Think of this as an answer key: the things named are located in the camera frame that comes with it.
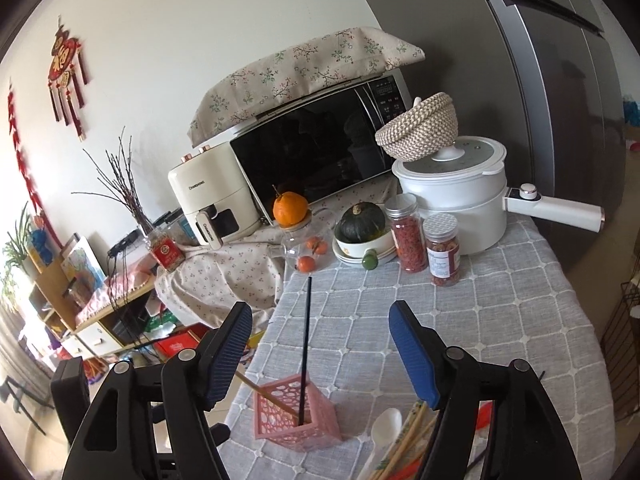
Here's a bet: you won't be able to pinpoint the grey refrigerator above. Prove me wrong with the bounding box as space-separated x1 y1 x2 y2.
339 0 629 271

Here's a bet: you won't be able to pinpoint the goji berry jar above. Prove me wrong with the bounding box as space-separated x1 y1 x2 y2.
384 193 428 273

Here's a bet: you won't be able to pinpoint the red dried fruit jar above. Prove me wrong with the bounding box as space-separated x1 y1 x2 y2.
423 214 460 286

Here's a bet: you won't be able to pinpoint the white ceramic bowl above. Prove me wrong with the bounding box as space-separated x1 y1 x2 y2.
332 230 397 270

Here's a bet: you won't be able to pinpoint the grey checked tablecloth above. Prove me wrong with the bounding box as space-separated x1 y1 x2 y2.
219 214 615 479

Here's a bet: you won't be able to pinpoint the large orange fruit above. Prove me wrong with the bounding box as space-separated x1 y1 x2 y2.
272 188 308 228

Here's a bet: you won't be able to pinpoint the dark green squash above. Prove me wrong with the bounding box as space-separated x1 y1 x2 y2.
334 202 386 244

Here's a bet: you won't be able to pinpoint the white electric cooking pot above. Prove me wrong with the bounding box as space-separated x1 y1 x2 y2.
392 136 605 255

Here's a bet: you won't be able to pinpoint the cream air fryer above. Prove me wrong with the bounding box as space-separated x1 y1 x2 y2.
168 142 260 250

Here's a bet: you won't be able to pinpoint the woven rope basket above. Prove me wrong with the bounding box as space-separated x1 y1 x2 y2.
375 92 458 162

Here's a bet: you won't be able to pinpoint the red Chinese knot ornament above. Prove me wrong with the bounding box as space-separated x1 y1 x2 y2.
47 18 89 142

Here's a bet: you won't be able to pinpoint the bare wooden chopstick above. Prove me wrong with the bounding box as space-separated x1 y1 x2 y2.
234 370 298 419

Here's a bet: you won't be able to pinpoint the red plastic spoon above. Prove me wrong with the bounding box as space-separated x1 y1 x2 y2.
390 401 492 480

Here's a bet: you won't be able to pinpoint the pink perforated utensil basket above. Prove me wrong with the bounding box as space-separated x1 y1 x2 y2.
254 374 342 453

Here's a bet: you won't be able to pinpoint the red label spice jar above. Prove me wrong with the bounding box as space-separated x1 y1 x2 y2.
146 228 186 272

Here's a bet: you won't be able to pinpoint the glass jar with oranges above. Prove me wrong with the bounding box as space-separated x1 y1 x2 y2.
281 208 335 274

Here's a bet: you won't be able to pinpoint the white plastic spoon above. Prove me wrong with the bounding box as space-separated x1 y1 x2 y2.
356 408 402 480

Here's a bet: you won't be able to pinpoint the red box on floor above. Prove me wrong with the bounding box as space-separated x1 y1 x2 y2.
152 324 209 360

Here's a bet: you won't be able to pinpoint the cherry print cloth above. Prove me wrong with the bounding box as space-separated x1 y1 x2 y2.
155 174 398 332

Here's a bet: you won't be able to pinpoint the paper-wrapped wooden chopsticks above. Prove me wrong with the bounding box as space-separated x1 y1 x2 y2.
370 401 428 480

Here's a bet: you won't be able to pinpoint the black wire rack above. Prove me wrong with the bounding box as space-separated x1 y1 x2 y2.
600 281 639 422

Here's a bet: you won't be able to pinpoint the vase with dry twigs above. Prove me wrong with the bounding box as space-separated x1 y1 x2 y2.
74 128 154 236

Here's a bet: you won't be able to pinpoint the black microwave oven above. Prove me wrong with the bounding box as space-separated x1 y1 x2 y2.
231 70 408 222

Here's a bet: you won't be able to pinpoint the floral cloth cover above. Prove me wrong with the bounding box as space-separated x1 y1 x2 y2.
188 27 425 146

